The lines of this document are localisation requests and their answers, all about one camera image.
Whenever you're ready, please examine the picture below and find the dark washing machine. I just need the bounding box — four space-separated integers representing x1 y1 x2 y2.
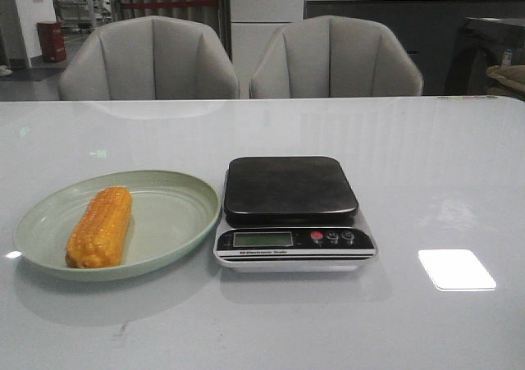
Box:
444 18 524 95

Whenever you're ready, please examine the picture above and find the white drawer cabinet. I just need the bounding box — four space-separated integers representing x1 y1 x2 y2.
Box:
230 0 304 98

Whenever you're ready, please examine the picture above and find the dark grey counter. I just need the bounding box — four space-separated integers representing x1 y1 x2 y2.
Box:
304 0 525 97

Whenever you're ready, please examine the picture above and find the grey upholstered chair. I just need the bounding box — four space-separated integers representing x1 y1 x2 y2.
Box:
58 16 240 101
249 16 423 99

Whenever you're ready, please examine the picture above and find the orange corn cob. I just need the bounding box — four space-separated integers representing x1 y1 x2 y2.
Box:
65 186 133 268

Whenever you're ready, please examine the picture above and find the electronic kitchen scale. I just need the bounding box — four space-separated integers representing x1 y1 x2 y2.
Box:
213 156 378 272

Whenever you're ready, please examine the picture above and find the light green plate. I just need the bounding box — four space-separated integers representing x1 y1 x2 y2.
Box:
13 170 221 281

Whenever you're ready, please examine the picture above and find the left grey upholstered chair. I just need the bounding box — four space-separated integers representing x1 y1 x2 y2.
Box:
58 16 240 101

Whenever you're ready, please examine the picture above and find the red trash bin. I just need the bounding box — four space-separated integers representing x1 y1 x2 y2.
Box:
37 21 66 62

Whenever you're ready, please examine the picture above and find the right grey upholstered chair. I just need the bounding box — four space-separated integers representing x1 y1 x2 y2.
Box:
249 16 423 99

